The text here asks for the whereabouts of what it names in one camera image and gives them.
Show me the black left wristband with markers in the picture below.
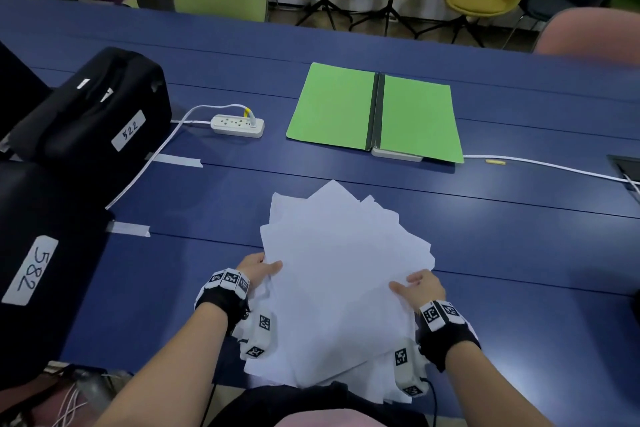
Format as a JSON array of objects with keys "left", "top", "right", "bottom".
[{"left": 194, "top": 269, "right": 251, "bottom": 333}]

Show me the black wristband with markers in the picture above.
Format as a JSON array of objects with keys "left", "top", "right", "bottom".
[
  {"left": 194, "top": 269, "right": 251, "bottom": 333},
  {"left": 414, "top": 299, "right": 482, "bottom": 373}
]

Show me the person's right forearm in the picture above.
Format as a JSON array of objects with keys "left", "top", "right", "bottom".
[{"left": 442, "top": 339, "right": 522, "bottom": 427}]

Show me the bundle of white cables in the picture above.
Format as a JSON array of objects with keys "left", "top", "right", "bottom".
[{"left": 0, "top": 362, "right": 132, "bottom": 427}]

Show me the person's left forearm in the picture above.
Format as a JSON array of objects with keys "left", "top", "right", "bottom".
[{"left": 94, "top": 300, "right": 236, "bottom": 427}]

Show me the thin black cable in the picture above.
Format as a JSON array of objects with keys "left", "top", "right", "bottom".
[{"left": 421, "top": 377, "right": 439, "bottom": 420}]

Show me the pink chair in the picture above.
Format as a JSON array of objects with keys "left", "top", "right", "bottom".
[{"left": 532, "top": 7, "right": 640, "bottom": 67}]

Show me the black case with large label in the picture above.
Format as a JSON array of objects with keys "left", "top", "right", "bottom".
[{"left": 0, "top": 160, "right": 117, "bottom": 389}]

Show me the person's right hand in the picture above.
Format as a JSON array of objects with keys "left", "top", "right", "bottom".
[{"left": 389, "top": 269, "right": 448, "bottom": 312}]

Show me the stack of white paper sheets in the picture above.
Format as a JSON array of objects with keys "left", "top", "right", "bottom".
[{"left": 242, "top": 179, "right": 437, "bottom": 405}]

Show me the person's left hand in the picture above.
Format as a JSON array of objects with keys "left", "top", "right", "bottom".
[{"left": 235, "top": 253, "right": 284, "bottom": 293}]

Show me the black case with small label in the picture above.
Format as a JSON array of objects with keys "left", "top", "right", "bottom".
[{"left": 9, "top": 46, "right": 173, "bottom": 194}]

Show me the plain black case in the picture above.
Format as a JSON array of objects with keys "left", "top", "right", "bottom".
[{"left": 0, "top": 40, "right": 52, "bottom": 143}]

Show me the black right wristband with markers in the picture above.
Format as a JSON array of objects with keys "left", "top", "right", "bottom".
[{"left": 414, "top": 299, "right": 482, "bottom": 373}]

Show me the white tape strip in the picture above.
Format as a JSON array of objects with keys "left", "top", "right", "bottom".
[
  {"left": 106, "top": 221, "right": 151, "bottom": 238},
  {"left": 149, "top": 153, "right": 204, "bottom": 168}
]

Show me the person's black and pink clothing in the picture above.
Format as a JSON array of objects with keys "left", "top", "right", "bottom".
[{"left": 209, "top": 381, "right": 432, "bottom": 427}]

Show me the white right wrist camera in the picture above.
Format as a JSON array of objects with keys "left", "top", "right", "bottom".
[{"left": 392, "top": 339, "right": 431, "bottom": 399}]

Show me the black table socket box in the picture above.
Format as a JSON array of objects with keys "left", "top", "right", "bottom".
[{"left": 606, "top": 154, "right": 640, "bottom": 203}]

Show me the white power strip cable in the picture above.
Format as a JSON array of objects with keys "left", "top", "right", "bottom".
[{"left": 104, "top": 103, "right": 251, "bottom": 210}]

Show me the open green folder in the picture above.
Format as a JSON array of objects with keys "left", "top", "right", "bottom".
[{"left": 285, "top": 62, "right": 466, "bottom": 165}]

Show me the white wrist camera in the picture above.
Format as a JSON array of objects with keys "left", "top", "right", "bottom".
[
  {"left": 234, "top": 309, "right": 275, "bottom": 362},
  {"left": 392, "top": 339, "right": 431, "bottom": 399}
]

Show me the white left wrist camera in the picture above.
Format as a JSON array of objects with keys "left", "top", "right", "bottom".
[{"left": 234, "top": 309, "right": 275, "bottom": 362}]

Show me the long white cable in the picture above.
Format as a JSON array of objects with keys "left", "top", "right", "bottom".
[{"left": 462, "top": 154, "right": 640, "bottom": 188}]

